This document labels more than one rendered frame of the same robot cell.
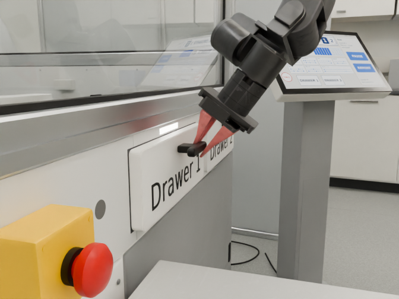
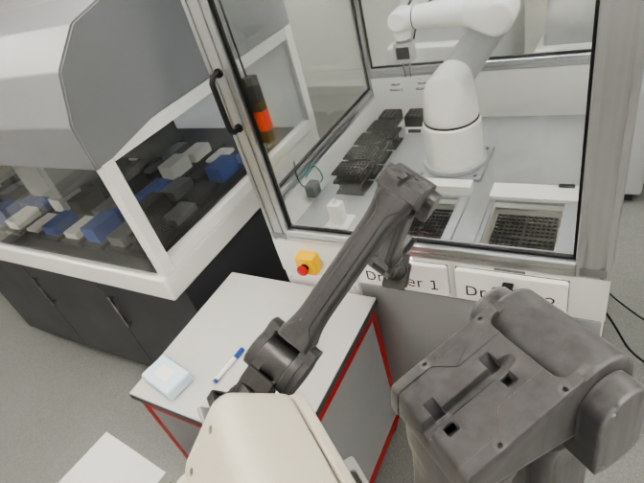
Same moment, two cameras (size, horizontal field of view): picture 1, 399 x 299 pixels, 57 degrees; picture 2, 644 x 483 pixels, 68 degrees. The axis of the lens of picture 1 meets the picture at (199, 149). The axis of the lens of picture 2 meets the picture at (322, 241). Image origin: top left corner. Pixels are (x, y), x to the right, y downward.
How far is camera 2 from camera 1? 158 cm
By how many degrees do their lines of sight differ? 100
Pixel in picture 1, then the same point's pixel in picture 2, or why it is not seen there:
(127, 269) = (361, 287)
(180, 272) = (364, 305)
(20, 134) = (304, 236)
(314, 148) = not seen: outside the picture
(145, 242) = (376, 287)
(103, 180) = not seen: hidden behind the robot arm
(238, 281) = (354, 322)
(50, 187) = (316, 248)
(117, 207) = not seen: hidden behind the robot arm
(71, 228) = (303, 261)
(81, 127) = (329, 240)
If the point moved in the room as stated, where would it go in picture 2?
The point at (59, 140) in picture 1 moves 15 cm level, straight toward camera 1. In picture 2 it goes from (317, 241) to (273, 254)
